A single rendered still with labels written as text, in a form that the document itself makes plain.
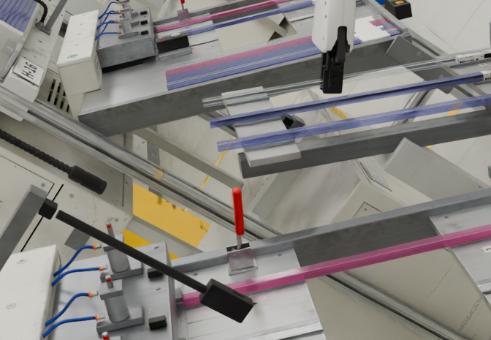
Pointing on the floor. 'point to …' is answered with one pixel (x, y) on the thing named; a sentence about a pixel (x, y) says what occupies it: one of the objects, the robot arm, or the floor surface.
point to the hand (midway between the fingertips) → (331, 79)
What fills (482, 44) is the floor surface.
